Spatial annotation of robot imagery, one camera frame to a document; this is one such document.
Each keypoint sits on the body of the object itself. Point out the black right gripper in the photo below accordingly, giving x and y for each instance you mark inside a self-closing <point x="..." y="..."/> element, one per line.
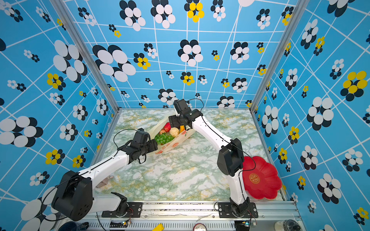
<point x="173" y="121"/>

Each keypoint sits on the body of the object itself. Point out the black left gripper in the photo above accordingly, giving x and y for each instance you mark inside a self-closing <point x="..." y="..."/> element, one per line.
<point x="153" y="145"/>

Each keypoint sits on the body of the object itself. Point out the translucent printed plastic bag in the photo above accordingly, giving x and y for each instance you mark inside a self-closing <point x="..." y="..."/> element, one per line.
<point x="158" y="129"/>

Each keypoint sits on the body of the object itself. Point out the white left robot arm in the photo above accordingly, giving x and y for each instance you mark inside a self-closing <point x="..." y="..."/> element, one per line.
<point x="74" y="195"/>

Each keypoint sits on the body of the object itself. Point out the beige round fruit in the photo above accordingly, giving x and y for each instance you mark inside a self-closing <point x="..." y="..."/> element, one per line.
<point x="174" y="132"/>

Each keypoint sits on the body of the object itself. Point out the red fruit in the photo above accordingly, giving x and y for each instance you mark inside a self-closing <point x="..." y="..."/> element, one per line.
<point x="167" y="127"/>

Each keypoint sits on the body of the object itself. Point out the green grape bunch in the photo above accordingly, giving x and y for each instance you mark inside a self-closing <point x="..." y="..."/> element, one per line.
<point x="163" y="139"/>

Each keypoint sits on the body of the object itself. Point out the pink toy bottle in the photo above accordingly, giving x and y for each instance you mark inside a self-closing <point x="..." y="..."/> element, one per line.
<point x="105" y="183"/>

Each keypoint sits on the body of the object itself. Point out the yellow tag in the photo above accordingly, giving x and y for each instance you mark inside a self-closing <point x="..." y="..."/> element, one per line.
<point x="159" y="227"/>

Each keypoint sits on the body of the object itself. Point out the red flower-shaped plate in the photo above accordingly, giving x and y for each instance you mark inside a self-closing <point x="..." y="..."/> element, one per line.
<point x="260" y="178"/>

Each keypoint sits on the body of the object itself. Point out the metal can top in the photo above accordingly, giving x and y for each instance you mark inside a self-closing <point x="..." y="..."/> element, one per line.
<point x="199" y="227"/>

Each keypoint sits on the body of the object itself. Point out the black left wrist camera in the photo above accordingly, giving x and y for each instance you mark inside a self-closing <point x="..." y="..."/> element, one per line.
<point x="141" y="137"/>

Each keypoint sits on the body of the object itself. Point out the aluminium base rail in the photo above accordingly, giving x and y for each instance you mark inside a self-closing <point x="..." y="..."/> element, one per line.
<point x="216" y="216"/>

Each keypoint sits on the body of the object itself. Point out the aluminium corner post right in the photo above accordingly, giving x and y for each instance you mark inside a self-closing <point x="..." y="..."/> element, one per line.
<point x="286" y="36"/>

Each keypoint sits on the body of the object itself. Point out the aluminium corner post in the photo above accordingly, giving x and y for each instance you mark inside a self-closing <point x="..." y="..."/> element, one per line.
<point x="286" y="36"/>
<point x="72" y="30"/>

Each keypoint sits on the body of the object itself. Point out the aluminium corner post left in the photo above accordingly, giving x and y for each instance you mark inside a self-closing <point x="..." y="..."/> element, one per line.
<point x="72" y="30"/>

